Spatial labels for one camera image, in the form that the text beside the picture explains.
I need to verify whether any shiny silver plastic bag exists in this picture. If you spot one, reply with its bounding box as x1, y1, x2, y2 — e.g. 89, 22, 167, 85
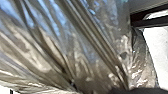
0, 0, 160, 94

